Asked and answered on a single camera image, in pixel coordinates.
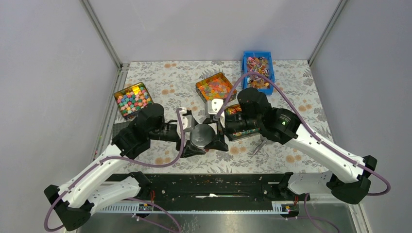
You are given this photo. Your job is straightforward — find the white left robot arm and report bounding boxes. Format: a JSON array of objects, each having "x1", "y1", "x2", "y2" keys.
[{"x1": 44, "y1": 103, "x2": 198, "y2": 232}]

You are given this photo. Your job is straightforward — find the green tin with star candies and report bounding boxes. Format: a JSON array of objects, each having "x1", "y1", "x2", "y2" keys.
[{"x1": 113, "y1": 82, "x2": 154, "y2": 120}]

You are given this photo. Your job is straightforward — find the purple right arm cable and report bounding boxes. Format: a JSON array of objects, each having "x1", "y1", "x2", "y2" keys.
[{"x1": 214, "y1": 71, "x2": 392, "y2": 233}]

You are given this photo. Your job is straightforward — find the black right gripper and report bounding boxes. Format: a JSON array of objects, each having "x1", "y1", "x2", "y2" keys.
[{"x1": 201, "y1": 110, "x2": 259, "y2": 152}]

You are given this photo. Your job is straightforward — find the blue plastic bin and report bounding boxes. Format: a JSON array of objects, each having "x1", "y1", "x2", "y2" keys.
[{"x1": 241, "y1": 51, "x2": 275, "y2": 95}]

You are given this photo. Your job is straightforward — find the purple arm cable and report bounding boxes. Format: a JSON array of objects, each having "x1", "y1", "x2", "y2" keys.
[
  {"x1": 43, "y1": 107, "x2": 188, "y2": 233},
  {"x1": 214, "y1": 71, "x2": 392, "y2": 233}
]

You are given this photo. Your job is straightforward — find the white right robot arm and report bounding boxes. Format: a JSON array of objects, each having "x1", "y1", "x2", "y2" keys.
[{"x1": 217, "y1": 88, "x2": 377, "y2": 204}]

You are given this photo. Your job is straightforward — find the grey perforated plate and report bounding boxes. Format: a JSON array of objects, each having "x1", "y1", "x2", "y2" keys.
[{"x1": 112, "y1": 121, "x2": 130, "y2": 139}]

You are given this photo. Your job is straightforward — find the white jar lid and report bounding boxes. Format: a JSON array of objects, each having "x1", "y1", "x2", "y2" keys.
[{"x1": 189, "y1": 124, "x2": 215, "y2": 147}]

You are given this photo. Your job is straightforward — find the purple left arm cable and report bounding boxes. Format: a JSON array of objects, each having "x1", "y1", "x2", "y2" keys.
[{"x1": 43, "y1": 107, "x2": 188, "y2": 233}]

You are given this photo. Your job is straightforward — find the metal scoop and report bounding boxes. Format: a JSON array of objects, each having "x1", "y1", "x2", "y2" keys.
[{"x1": 252, "y1": 135, "x2": 274, "y2": 155}]

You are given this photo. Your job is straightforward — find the green tin with gummy candies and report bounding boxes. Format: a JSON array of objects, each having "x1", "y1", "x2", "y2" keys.
[{"x1": 195, "y1": 72, "x2": 237, "y2": 102}]

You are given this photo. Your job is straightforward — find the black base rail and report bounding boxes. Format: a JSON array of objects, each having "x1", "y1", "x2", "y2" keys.
[{"x1": 135, "y1": 173, "x2": 305, "y2": 205}]

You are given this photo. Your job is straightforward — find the aluminium frame rails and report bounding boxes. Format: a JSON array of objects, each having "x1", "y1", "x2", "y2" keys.
[{"x1": 65, "y1": 0, "x2": 120, "y2": 178}]

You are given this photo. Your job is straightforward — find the floral tablecloth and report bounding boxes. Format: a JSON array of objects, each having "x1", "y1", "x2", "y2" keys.
[{"x1": 118, "y1": 60, "x2": 332, "y2": 174}]

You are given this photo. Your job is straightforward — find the grey slotted cable duct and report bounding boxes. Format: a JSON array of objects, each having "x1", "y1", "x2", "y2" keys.
[{"x1": 97, "y1": 200, "x2": 295, "y2": 215}]

